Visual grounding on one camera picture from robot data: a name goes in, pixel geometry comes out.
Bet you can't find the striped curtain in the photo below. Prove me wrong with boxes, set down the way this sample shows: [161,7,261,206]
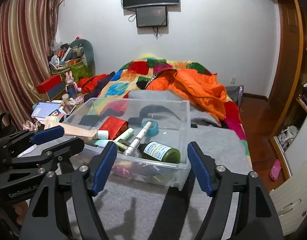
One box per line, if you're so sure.
[0,0,60,130]

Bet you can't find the black lettered strap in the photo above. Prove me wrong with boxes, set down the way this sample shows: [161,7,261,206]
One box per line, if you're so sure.
[148,71,166,83]

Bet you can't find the orange puffer jacket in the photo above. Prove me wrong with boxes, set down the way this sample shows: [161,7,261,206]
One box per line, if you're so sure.
[146,69,228,120]

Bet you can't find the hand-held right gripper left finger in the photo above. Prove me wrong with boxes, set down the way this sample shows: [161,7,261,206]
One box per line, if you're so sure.
[20,141,118,240]

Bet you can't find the mint green bottle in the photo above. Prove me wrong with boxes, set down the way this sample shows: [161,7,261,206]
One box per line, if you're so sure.
[92,139,114,149]

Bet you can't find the grey purple bag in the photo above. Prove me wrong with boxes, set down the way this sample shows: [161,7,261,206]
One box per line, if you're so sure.
[225,85,244,105]

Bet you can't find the beige cosmetic tube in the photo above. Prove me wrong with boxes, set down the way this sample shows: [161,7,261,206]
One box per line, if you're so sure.
[45,119,109,141]

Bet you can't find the dark purple garment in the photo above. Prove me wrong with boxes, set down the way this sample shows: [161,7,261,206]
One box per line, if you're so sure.
[95,71,116,98]

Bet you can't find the grey plush toy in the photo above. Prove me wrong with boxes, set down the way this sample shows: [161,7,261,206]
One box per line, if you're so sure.
[68,39,95,67]

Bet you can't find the wooden shelf unit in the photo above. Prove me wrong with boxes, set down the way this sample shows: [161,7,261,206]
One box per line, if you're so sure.
[269,30,307,178]

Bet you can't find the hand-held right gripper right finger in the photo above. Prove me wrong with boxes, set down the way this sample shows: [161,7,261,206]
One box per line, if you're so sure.
[187,142,284,240]

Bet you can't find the light green tube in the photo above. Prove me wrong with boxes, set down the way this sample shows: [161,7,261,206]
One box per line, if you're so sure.
[113,127,134,143]

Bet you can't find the white slim tube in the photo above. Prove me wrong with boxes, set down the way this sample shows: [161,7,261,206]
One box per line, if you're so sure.
[123,121,152,155]

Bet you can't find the dark green bottle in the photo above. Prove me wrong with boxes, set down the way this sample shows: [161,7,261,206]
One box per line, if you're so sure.
[140,141,181,164]

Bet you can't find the pink bunny bottle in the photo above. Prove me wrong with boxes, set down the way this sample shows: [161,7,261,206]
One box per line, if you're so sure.
[65,71,78,98]

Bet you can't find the green cardboard box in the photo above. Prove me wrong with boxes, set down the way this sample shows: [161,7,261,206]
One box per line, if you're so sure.
[70,61,93,80]

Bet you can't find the grey black patterned blanket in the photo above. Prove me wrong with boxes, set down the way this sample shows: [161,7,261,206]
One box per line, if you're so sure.
[66,90,253,240]

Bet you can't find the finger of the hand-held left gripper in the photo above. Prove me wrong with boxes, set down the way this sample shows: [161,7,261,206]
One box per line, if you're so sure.
[0,126,64,160]
[8,137,85,167]

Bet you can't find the white shoes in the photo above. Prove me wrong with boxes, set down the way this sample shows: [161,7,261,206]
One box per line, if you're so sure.
[279,125,300,150]

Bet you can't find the grey box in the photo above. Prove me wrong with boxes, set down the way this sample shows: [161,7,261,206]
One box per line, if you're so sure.
[47,82,68,101]

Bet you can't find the red box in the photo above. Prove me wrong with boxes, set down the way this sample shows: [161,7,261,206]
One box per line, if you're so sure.
[36,74,64,94]

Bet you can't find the wooden door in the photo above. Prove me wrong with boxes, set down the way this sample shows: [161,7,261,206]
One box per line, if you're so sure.
[267,0,306,140]

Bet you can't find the red packet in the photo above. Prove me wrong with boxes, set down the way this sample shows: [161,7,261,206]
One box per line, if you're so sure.
[98,116,129,140]

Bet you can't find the colourful patchwork blanket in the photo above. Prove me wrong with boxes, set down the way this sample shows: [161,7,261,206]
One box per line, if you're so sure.
[97,55,246,140]

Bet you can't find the clear plastic bin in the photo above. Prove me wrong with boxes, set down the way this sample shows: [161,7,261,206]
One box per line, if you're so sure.
[60,97,191,192]

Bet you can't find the pink slipper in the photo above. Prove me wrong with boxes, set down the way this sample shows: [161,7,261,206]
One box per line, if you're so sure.
[270,159,281,180]

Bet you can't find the white blue booklet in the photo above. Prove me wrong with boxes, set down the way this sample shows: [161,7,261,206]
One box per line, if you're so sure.
[31,102,60,118]

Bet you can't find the small wall monitor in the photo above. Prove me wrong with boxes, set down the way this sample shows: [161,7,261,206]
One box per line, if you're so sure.
[136,6,168,28]

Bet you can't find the red garment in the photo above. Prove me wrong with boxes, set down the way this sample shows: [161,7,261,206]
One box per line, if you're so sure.
[78,74,115,93]

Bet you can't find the teal tape roll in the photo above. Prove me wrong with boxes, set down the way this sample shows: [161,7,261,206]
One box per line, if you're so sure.
[141,120,159,137]

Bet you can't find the cream suitcase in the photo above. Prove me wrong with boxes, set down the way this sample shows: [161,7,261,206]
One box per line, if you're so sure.
[269,156,307,237]

